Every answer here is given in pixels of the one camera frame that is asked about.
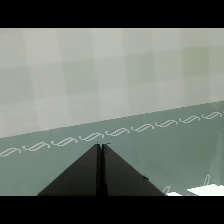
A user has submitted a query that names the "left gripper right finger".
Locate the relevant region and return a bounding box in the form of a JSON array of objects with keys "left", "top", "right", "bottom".
[{"left": 100, "top": 143, "right": 167, "bottom": 197}]

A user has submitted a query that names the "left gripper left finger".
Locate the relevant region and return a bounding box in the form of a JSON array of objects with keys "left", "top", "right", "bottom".
[{"left": 36, "top": 143, "right": 102, "bottom": 197}]

